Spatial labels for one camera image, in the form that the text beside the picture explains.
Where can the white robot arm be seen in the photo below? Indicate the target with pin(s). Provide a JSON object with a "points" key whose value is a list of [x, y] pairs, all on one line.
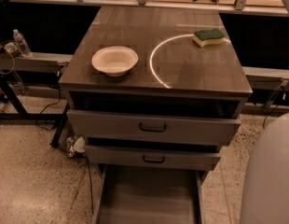
{"points": [[265, 195]]}

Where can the grey drawer cabinet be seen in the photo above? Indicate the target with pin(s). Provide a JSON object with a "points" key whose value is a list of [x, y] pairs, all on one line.
{"points": [[173, 77]]}

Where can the top grey drawer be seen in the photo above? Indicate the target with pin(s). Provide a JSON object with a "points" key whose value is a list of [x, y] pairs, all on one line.
{"points": [[178, 130]]}

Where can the middle grey drawer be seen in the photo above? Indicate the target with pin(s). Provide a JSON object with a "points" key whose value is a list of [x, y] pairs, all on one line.
{"points": [[184, 160]]}

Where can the bottom open grey drawer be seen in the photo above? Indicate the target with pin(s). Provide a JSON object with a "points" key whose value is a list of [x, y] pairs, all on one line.
{"points": [[142, 195]]}

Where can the white paper bowl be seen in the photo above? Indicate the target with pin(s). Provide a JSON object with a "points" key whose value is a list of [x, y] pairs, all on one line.
{"points": [[114, 61]]}

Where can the green and yellow sponge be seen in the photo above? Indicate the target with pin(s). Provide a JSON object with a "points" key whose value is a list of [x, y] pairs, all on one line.
{"points": [[209, 37]]}

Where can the clear plastic water bottle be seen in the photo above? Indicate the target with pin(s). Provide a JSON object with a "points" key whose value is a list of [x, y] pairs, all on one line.
{"points": [[21, 43]]}

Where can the black top drawer handle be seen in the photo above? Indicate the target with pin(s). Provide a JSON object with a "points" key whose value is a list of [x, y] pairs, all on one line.
{"points": [[152, 129]]}

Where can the black drawer handle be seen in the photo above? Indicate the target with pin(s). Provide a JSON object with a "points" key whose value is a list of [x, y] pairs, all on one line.
{"points": [[152, 129], [157, 160]]}

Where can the black middle drawer handle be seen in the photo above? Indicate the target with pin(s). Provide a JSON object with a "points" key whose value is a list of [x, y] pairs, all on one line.
{"points": [[157, 160]]}

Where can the black wire waste basket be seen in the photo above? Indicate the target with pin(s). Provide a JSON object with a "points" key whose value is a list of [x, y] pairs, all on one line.
{"points": [[73, 145]]}

